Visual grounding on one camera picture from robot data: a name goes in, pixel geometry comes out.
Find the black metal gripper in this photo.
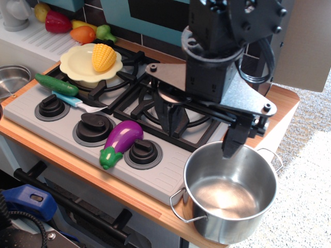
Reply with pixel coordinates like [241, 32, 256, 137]
[145, 55, 277, 159]

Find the stainless steel pot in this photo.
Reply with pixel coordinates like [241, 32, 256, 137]
[169, 141, 279, 245]

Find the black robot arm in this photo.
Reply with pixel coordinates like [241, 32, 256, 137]
[146, 1, 287, 158]

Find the black right stove knob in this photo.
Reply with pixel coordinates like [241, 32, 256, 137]
[124, 139, 163, 170]

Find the black stove knob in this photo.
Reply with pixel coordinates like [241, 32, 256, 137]
[124, 139, 163, 170]
[34, 94, 70, 122]
[72, 113, 116, 147]

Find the black middle stove knob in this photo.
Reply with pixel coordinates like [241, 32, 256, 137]
[72, 113, 116, 147]

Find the grey toy stove top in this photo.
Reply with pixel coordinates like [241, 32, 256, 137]
[4, 46, 227, 204]

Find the black left stove knob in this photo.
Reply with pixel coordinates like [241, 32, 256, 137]
[34, 94, 70, 122]

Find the black right burner grate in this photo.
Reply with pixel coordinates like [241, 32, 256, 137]
[113, 81, 228, 152]

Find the black burner grate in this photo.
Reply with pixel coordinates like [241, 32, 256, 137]
[113, 81, 228, 152]
[59, 40, 156, 107]

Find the purple toy eggplant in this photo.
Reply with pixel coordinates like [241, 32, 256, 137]
[99, 120, 144, 169]

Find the black left burner grate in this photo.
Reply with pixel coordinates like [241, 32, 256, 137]
[59, 40, 156, 107]

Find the yellow toy corn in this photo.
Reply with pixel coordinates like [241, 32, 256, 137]
[92, 43, 117, 72]

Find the green toy broccoli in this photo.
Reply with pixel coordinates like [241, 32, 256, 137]
[96, 25, 117, 43]

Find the pale yellow scalloped plate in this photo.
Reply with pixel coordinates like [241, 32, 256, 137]
[60, 43, 123, 88]

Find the orange toy carrot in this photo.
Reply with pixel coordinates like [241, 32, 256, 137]
[70, 26, 96, 44]

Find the green toy cucumber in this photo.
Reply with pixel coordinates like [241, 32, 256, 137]
[35, 73, 79, 96]

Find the yellow toy banana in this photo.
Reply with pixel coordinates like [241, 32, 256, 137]
[71, 20, 97, 32]

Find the red toy bell pepper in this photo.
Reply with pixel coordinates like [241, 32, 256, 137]
[45, 10, 72, 34]

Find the blue clamp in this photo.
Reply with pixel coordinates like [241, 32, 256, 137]
[2, 184, 57, 222]

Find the stainless steel sink bowl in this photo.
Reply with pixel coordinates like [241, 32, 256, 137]
[1, 65, 31, 100]

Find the yellow toy potato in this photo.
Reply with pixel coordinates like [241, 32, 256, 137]
[34, 3, 51, 23]

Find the grey toy faucet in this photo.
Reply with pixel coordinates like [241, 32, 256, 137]
[1, 0, 32, 32]

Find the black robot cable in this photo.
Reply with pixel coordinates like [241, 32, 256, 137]
[236, 38, 276, 84]

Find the blue handled toy knife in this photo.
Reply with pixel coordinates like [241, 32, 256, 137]
[52, 91, 107, 113]

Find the black oven door handle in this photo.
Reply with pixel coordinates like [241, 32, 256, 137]
[13, 161, 132, 245]

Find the black braided cable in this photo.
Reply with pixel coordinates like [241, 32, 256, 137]
[0, 190, 48, 248]

